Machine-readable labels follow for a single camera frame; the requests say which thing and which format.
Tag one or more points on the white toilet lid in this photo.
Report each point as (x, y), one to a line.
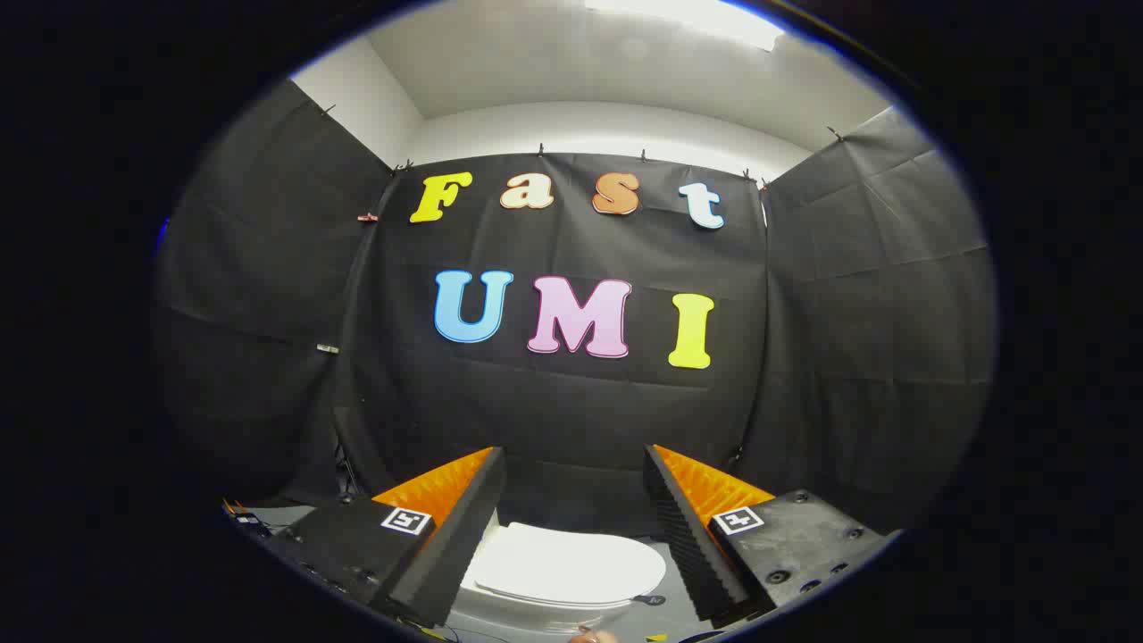
(571, 558)

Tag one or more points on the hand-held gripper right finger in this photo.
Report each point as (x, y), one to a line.
(683, 527)

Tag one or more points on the white ceramic toilet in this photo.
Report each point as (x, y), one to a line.
(536, 619)

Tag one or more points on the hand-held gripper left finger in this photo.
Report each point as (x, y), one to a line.
(464, 536)

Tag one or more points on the black backdrop cloth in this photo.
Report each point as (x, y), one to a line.
(571, 411)

